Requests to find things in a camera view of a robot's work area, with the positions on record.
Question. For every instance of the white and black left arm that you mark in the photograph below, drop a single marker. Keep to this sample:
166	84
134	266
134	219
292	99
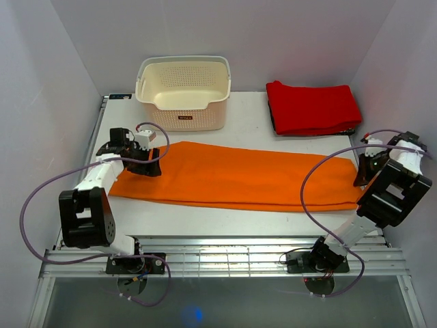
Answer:
87	221

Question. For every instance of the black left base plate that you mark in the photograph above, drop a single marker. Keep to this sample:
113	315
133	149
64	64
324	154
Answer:
152	264

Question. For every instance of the folded red trousers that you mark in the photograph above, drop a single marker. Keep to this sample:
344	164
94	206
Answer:
311	111

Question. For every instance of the small black label device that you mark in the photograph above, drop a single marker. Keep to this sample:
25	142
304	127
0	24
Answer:
120	96

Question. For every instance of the aluminium rail frame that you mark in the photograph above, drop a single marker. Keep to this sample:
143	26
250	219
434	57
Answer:
224	243

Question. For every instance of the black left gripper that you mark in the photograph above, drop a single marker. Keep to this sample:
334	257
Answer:
151	169

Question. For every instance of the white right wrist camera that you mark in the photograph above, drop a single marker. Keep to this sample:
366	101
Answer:
373	146

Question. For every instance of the orange trousers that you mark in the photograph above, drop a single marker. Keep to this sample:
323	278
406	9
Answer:
197	174

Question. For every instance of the cream perforated plastic basket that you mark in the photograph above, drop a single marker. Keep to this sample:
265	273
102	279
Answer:
185	93

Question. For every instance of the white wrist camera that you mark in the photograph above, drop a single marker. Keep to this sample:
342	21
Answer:
373	146
144	138

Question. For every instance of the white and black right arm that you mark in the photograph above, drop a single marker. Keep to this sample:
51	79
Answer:
393	184

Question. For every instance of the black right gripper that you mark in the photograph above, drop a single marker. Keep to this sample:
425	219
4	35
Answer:
364	175

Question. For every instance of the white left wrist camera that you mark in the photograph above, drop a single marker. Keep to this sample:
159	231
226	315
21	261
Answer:
144	138

